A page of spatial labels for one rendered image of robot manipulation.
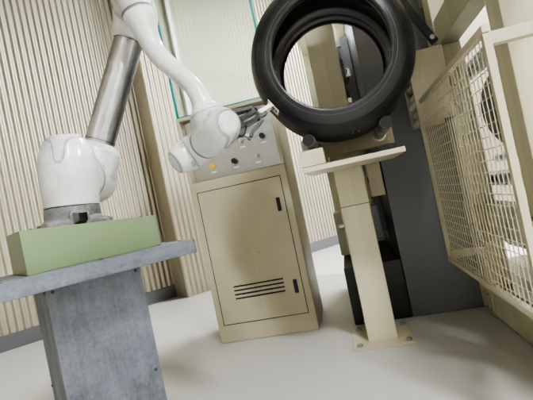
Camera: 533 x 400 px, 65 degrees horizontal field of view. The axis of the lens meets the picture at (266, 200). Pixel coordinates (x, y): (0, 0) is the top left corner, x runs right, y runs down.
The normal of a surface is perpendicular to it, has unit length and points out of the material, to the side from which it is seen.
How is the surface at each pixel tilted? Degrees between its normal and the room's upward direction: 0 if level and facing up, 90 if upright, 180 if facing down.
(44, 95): 90
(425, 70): 90
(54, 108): 90
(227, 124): 93
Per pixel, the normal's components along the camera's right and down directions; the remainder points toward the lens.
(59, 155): 0.16, -0.33
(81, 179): 0.75, -0.11
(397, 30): 0.00, -0.01
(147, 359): 0.58, -0.13
